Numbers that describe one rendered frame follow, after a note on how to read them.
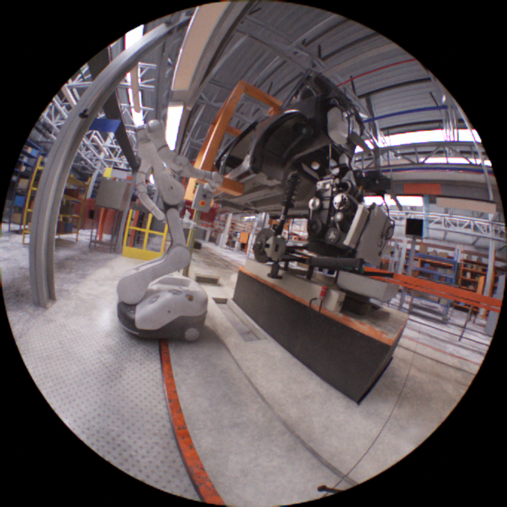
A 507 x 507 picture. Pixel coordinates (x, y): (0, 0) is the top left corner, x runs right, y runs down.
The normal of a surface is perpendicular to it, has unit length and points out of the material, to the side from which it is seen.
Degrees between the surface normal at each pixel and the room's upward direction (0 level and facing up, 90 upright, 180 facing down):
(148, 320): 90
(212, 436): 0
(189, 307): 90
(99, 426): 0
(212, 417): 0
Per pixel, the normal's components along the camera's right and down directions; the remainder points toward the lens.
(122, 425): 0.22, -0.97
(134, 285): 0.55, 0.16
